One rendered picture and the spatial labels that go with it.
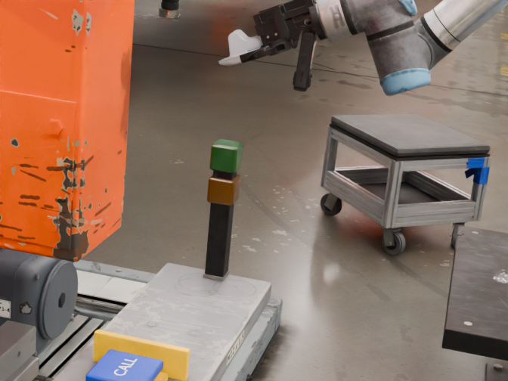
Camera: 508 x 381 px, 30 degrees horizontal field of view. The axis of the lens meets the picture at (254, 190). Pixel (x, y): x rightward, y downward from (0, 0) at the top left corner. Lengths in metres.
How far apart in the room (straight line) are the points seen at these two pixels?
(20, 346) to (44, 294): 0.23
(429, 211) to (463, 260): 0.83
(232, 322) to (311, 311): 1.14
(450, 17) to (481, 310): 0.56
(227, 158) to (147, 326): 0.27
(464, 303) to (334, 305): 0.69
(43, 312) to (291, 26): 0.69
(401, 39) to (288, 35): 0.21
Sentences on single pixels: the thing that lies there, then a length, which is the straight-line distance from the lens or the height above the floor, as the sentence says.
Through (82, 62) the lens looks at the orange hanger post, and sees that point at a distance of 1.21.
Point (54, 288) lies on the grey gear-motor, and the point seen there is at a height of 0.35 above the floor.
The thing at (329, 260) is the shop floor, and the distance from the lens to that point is 2.78.
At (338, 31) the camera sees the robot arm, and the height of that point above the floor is 0.78.
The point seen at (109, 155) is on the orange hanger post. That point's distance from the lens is 1.32.
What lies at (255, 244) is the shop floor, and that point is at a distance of 2.84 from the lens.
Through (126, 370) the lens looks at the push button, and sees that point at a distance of 1.11.
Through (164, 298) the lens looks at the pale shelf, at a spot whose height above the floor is 0.45.
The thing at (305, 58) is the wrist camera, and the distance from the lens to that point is 1.78.
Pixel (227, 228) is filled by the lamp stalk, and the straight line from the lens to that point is 1.41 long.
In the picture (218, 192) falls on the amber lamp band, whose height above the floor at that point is 0.59.
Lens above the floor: 1.02
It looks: 18 degrees down
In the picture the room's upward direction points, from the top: 6 degrees clockwise
